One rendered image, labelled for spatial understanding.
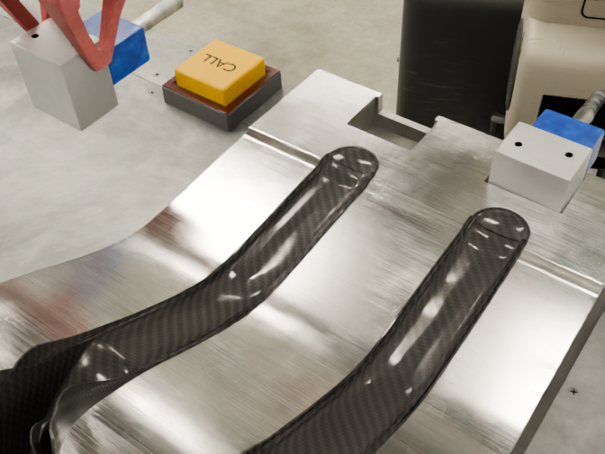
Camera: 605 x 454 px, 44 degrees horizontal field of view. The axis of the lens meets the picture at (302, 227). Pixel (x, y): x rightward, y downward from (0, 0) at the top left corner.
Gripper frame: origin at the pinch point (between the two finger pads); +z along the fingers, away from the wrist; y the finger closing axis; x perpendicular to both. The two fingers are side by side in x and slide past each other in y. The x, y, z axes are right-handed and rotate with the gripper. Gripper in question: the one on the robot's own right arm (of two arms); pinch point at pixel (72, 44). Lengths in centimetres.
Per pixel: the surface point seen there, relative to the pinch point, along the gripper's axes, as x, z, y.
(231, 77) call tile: 14.9, 11.7, 0.1
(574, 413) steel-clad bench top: 2.7, 15.1, 37.6
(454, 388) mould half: -4.9, 6.8, 32.1
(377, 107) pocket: 13.5, 7.3, 16.0
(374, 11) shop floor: 153, 96, -67
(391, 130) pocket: 13.5, 8.8, 17.3
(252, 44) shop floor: 118, 96, -87
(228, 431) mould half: -15.0, 2.7, 25.6
